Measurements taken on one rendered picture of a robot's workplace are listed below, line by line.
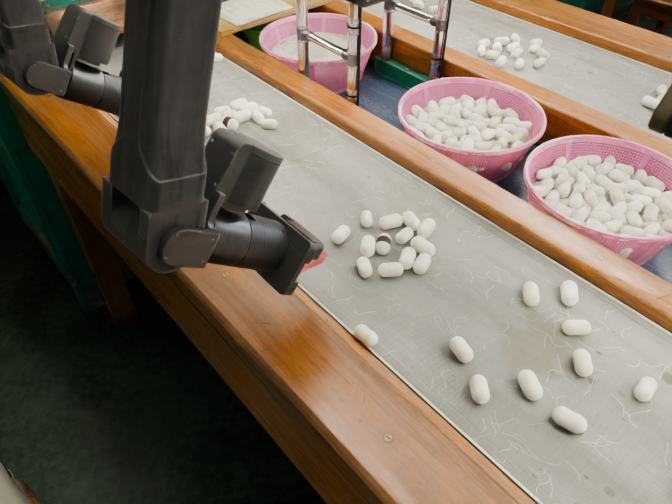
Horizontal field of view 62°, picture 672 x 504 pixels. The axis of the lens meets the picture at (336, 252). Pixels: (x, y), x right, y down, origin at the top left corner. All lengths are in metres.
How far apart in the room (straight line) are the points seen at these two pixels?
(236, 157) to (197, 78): 0.09
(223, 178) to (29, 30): 0.40
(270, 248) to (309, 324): 0.14
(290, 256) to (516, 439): 0.31
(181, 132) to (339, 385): 0.33
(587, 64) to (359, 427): 1.02
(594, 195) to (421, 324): 0.39
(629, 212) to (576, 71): 0.48
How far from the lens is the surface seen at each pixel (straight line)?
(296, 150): 1.00
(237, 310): 0.70
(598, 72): 1.38
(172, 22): 0.41
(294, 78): 1.18
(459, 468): 0.59
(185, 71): 0.42
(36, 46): 0.84
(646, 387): 0.72
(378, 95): 1.31
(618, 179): 1.04
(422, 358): 0.68
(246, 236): 0.55
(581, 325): 0.75
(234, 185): 0.52
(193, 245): 0.49
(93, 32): 0.88
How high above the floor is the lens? 1.29
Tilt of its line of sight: 44 degrees down
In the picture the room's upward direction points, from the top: straight up
